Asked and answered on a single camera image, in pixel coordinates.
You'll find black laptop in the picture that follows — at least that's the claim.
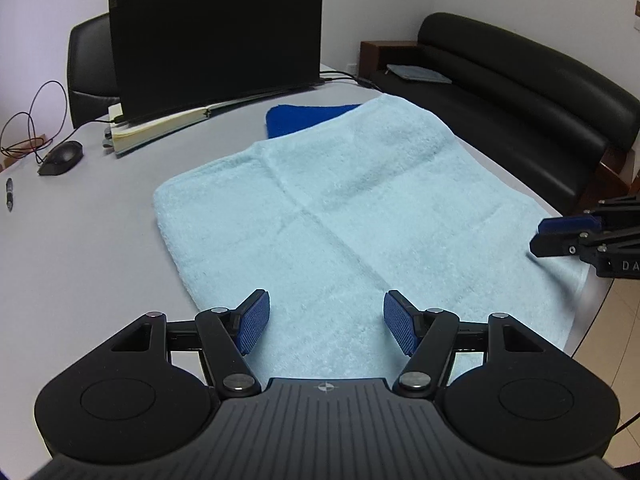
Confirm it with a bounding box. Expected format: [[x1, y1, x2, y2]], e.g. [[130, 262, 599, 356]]
[[108, 0, 325, 125]]

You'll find light blue towel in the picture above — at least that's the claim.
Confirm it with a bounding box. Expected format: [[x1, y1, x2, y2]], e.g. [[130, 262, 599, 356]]
[[151, 94, 591, 380]]

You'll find black computer mouse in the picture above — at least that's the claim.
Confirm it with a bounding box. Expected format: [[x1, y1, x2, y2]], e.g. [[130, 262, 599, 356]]
[[37, 141, 84, 177]]

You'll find cream paged notebook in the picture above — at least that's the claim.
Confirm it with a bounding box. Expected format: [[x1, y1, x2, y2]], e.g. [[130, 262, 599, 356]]
[[107, 102, 221, 155]]

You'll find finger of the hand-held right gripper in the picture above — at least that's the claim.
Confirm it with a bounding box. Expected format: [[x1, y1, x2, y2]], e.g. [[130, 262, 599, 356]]
[[536, 214, 603, 237], [529, 230, 588, 259]]

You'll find black office chair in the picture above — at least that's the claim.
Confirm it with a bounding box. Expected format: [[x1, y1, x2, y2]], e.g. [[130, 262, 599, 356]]
[[66, 11, 121, 130]]

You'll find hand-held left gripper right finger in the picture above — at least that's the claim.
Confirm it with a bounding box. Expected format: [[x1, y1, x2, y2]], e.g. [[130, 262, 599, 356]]
[[383, 290, 566, 397]]

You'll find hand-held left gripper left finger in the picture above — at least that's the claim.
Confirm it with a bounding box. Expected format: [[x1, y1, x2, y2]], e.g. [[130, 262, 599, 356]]
[[105, 289, 271, 397]]

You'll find black laptop adapter cable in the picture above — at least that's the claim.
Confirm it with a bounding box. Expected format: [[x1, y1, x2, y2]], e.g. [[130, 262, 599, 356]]
[[320, 71, 385, 92]]

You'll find black leather sofa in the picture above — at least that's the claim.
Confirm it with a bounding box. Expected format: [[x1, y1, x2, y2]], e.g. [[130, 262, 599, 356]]
[[367, 11, 640, 216]]

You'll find folded dark blue towel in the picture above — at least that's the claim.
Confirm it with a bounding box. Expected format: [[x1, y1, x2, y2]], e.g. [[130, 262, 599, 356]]
[[265, 103, 362, 140]]

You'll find brown wooden side table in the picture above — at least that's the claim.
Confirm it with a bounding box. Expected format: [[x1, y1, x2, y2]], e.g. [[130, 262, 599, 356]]
[[360, 40, 420, 77]]

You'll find thin mouse cable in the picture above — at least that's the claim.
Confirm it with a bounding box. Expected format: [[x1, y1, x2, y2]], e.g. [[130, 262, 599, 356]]
[[0, 80, 68, 166]]

